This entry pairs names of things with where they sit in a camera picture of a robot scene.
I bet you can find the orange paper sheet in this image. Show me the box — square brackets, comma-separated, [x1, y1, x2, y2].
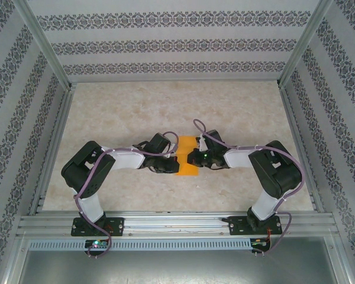
[175, 135, 201, 178]

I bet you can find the grey metal sheet tray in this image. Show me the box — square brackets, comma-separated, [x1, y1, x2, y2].
[5, 250, 353, 284]

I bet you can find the left controller board with LEDs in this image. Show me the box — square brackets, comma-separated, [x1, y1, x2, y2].
[85, 239, 109, 249]

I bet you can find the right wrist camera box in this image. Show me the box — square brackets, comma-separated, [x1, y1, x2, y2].
[196, 134, 208, 151]

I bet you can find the aluminium mounting rail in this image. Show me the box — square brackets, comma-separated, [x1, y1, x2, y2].
[17, 210, 340, 237]

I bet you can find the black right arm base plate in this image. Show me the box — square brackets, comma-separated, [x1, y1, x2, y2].
[229, 215, 283, 237]

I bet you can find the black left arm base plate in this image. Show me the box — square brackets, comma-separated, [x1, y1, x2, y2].
[71, 217, 125, 237]

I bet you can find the grey slotted cable duct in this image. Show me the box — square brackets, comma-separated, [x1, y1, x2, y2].
[28, 238, 252, 251]

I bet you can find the aluminium table side rail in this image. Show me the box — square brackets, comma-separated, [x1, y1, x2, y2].
[29, 85, 77, 215]
[279, 85, 325, 213]

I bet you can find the aluminium frame post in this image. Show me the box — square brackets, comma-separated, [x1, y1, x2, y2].
[277, 0, 337, 89]
[14, 0, 78, 92]

